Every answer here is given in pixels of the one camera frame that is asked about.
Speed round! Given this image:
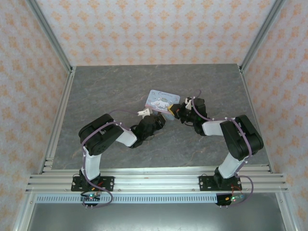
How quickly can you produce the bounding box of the aluminium corner post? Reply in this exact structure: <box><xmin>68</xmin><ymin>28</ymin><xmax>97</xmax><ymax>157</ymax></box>
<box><xmin>25</xmin><ymin>0</ymin><xmax>74</xmax><ymax>73</ymax></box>
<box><xmin>239</xmin><ymin>0</ymin><xmax>287</xmax><ymax>73</ymax></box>

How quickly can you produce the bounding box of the wide aluminium crossbeam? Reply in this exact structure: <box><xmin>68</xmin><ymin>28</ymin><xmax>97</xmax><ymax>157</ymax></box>
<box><xmin>26</xmin><ymin>173</ymin><xmax>289</xmax><ymax>193</ymax></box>

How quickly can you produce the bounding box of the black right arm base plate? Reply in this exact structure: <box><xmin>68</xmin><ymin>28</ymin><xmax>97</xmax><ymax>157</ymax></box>
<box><xmin>199</xmin><ymin>175</ymin><xmax>244</xmax><ymax>193</ymax></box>

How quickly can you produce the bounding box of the narrow aluminium crossbeam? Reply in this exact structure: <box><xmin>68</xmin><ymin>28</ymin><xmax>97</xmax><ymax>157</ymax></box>
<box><xmin>42</xmin><ymin>164</ymin><xmax>274</xmax><ymax>174</ymax></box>

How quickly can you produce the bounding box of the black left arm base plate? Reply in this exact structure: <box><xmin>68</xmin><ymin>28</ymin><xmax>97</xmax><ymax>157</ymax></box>
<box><xmin>70</xmin><ymin>175</ymin><xmax>115</xmax><ymax>193</ymax></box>

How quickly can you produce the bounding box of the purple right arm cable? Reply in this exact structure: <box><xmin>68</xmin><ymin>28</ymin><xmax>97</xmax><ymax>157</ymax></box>
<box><xmin>191</xmin><ymin>89</ymin><xmax>254</xmax><ymax>207</ymax></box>

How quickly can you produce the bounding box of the light blue cartoon pouch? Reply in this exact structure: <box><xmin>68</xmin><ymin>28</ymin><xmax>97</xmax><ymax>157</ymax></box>
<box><xmin>145</xmin><ymin>89</ymin><xmax>181</xmax><ymax>121</ymax></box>

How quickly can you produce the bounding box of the aluminium side rail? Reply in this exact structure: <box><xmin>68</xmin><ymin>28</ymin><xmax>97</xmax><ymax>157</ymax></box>
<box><xmin>37</xmin><ymin>66</ymin><xmax>77</xmax><ymax>174</ymax></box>
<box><xmin>239</xmin><ymin>64</ymin><xmax>275</xmax><ymax>174</ymax></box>

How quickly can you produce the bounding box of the white slotted cable duct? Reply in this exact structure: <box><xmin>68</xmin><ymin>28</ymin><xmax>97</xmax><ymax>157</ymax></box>
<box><xmin>35</xmin><ymin>194</ymin><xmax>246</xmax><ymax>205</ymax></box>

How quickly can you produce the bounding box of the grey metal panel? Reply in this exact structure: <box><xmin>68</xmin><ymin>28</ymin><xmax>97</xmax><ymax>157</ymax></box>
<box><xmin>25</xmin><ymin>203</ymin><xmax>288</xmax><ymax>231</ymax></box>

